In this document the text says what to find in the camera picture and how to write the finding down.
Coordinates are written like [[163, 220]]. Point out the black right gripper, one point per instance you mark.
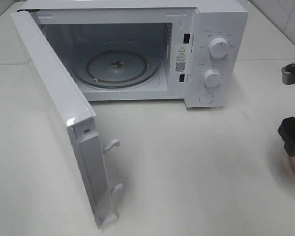
[[287, 132]]

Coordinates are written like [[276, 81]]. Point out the round door release button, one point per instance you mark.
[[206, 97]]

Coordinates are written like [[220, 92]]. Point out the white microwave door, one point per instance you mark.
[[71, 115]]

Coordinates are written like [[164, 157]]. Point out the white lower timer knob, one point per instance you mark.
[[212, 78]]

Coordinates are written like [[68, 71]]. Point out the white upper power knob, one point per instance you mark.
[[219, 47]]

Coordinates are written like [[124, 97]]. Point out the white microwave oven body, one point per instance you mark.
[[69, 25]]

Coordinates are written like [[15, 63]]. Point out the white warning label sticker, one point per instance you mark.
[[180, 58]]

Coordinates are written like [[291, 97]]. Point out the glass microwave turntable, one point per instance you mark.
[[115, 65]]

